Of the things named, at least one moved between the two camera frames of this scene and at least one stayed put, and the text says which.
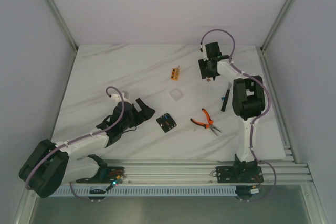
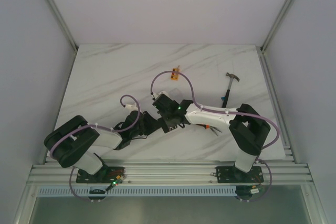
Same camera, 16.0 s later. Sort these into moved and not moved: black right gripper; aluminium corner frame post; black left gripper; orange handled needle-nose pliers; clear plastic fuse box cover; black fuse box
Moved: black left gripper; black right gripper
Not moved: black fuse box; clear plastic fuse box cover; orange handled needle-nose pliers; aluminium corner frame post
